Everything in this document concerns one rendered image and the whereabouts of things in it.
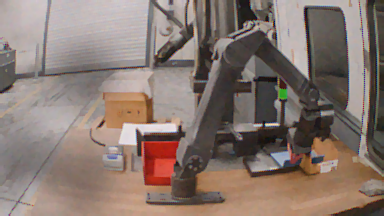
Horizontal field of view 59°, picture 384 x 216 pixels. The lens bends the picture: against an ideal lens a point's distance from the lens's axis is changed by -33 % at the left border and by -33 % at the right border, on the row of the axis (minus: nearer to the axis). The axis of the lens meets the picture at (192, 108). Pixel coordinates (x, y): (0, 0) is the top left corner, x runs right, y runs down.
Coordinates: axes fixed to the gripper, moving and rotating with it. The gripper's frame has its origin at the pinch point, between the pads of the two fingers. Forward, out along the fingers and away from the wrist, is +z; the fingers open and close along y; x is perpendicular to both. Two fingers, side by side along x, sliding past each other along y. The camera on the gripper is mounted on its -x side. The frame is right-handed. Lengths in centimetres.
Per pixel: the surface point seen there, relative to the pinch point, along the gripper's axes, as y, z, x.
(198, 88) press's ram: 29.2, -3.5, 25.4
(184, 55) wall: 778, 531, -100
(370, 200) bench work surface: -35.1, -15.9, -16.6
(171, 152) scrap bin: 20.3, 13.9, 33.2
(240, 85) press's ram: 29.0, -4.7, 12.7
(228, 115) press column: 43.9, 21.4, 10.3
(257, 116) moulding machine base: 244, 213, -83
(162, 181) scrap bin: -1.1, 2.7, 38.7
